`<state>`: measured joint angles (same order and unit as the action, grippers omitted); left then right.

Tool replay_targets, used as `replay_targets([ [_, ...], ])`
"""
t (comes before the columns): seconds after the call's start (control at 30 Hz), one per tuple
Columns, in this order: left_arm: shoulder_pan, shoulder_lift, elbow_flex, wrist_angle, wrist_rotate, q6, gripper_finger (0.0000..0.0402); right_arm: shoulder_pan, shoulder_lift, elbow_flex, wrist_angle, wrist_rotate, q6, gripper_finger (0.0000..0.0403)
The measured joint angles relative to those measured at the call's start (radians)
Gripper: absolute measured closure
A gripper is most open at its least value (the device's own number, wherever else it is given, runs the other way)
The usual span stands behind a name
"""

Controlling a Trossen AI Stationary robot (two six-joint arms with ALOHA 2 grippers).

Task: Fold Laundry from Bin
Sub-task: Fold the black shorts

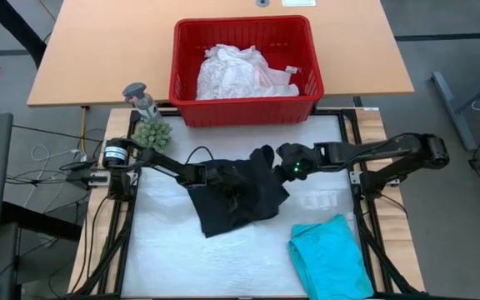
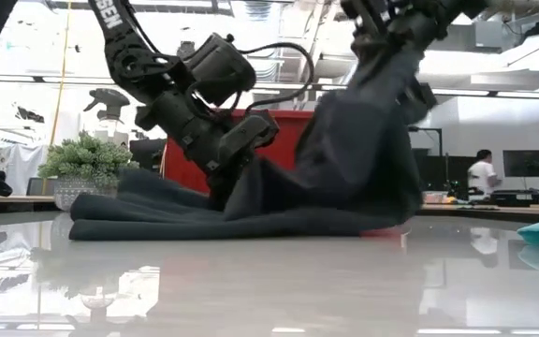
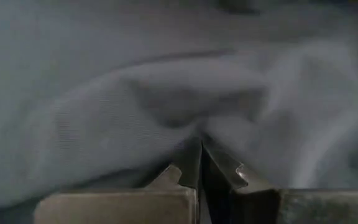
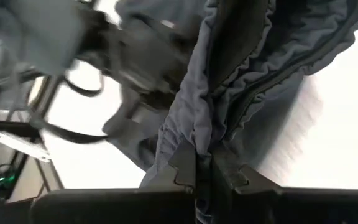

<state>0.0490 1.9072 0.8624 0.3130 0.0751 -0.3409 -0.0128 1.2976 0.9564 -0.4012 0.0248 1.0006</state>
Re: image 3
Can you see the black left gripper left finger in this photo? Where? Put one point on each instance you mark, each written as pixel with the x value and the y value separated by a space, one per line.
pixel 120 208

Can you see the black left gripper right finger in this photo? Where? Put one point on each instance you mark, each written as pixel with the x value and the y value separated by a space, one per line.
pixel 291 208

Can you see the dark grey garment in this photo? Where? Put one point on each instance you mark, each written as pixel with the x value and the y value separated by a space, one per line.
pixel 104 93

